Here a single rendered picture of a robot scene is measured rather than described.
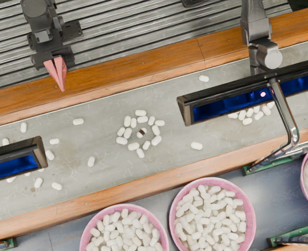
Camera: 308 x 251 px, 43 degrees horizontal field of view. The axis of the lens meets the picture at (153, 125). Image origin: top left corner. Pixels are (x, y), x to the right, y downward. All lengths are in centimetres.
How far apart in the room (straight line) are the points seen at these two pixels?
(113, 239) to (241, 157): 48
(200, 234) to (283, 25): 78
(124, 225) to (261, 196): 47
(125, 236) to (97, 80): 51
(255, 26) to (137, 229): 71
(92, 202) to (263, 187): 57
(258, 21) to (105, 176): 67
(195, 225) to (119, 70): 57
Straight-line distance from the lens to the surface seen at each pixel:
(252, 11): 123
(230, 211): 128
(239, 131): 133
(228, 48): 141
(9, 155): 94
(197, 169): 125
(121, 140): 126
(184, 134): 130
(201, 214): 126
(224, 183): 127
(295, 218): 141
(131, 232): 124
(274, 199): 139
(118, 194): 123
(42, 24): 96
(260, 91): 101
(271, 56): 121
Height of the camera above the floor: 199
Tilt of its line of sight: 74 degrees down
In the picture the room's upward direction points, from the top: 7 degrees clockwise
